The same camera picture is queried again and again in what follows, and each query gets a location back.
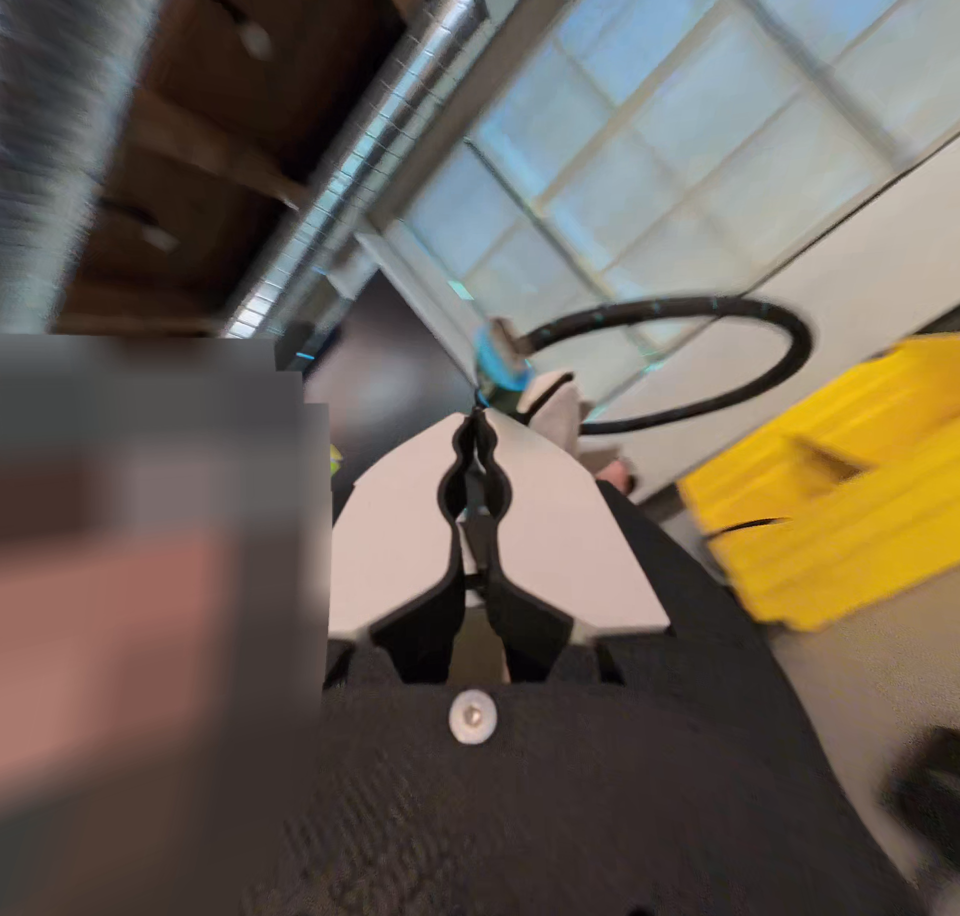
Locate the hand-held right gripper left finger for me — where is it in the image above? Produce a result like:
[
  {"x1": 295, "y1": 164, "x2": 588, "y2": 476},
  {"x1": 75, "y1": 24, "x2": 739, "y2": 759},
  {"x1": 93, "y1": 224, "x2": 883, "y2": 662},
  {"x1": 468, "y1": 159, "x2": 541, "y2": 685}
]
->
[{"x1": 328, "y1": 413, "x2": 481, "y2": 643}]

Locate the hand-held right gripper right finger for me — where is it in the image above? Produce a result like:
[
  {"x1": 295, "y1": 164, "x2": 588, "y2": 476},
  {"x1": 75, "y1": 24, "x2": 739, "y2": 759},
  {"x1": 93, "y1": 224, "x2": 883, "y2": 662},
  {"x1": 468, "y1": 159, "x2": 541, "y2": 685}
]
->
[{"x1": 477, "y1": 409, "x2": 671, "y2": 637}]

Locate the black braided hdmi cable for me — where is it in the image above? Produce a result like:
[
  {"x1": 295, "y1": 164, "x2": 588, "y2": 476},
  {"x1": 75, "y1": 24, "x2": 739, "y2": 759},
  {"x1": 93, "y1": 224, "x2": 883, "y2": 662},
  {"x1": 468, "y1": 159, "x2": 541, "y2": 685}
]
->
[{"x1": 471, "y1": 297, "x2": 815, "y2": 437}]

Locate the yellow plastic bin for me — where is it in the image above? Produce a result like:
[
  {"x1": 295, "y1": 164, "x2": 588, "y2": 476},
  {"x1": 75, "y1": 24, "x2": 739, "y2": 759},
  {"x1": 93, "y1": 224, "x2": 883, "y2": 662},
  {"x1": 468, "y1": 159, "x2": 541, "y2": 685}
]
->
[{"x1": 677, "y1": 333, "x2": 960, "y2": 634}]

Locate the large paned window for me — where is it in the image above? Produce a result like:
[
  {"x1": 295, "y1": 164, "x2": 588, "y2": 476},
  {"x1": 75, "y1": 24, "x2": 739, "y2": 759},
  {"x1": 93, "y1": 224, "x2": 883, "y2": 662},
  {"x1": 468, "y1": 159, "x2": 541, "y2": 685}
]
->
[{"x1": 360, "y1": 0, "x2": 960, "y2": 407}]

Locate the black mesh wrist rest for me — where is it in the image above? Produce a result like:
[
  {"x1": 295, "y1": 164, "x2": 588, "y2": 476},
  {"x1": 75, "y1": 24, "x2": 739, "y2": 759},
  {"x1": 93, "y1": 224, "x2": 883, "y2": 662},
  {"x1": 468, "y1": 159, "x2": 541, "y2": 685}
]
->
[{"x1": 881, "y1": 727, "x2": 960, "y2": 876}]

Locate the silver round ventilation duct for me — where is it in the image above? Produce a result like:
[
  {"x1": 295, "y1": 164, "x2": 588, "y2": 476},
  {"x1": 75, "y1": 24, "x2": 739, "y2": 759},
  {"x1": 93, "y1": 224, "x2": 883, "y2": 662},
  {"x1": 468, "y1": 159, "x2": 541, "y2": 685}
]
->
[
  {"x1": 221, "y1": 0, "x2": 489, "y2": 336},
  {"x1": 0, "y1": 0, "x2": 177, "y2": 336}
]

